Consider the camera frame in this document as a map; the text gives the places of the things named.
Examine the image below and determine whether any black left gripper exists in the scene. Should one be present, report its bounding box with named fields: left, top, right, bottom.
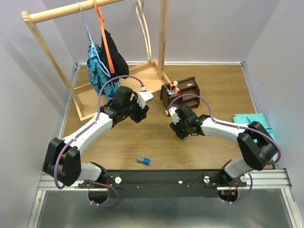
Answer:
left=123, top=94, right=150, bottom=124

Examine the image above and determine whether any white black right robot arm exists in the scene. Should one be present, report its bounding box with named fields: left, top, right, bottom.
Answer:
left=167, top=104, right=278, bottom=186

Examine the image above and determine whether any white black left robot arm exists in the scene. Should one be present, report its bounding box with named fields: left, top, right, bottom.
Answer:
left=43, top=86, right=153, bottom=188

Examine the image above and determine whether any wooden clothes rack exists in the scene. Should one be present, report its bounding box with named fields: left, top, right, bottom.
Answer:
left=20, top=0, right=172, bottom=122

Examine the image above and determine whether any brown wooden desk organizer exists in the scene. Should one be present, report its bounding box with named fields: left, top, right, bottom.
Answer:
left=160, top=76, right=200, bottom=109

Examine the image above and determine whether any black garment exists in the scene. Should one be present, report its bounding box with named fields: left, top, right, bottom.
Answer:
left=99, top=30, right=129, bottom=79

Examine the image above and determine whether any wooden clothes hanger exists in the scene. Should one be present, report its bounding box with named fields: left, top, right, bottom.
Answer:
left=135, top=0, right=152, bottom=64

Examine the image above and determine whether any folded teal cloth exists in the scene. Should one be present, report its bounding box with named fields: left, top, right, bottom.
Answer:
left=232, top=112, right=277, bottom=143

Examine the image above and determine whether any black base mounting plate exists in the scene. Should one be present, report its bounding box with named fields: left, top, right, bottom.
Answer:
left=78, top=169, right=240, bottom=199

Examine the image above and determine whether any orange plastic hanger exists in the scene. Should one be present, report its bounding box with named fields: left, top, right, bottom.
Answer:
left=93, top=0, right=115, bottom=73

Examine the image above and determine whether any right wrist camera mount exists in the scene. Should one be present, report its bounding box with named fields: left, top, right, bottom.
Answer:
left=165, top=106, right=181, bottom=125

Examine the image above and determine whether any light blue wire hanger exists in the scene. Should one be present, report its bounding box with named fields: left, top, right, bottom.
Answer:
left=77, top=1, right=110, bottom=78

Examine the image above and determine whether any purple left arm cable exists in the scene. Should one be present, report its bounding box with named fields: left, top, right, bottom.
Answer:
left=53, top=75, right=147, bottom=208

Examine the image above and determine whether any aluminium frame rail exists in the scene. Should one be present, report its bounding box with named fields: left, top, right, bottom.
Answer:
left=27, top=168, right=110, bottom=228

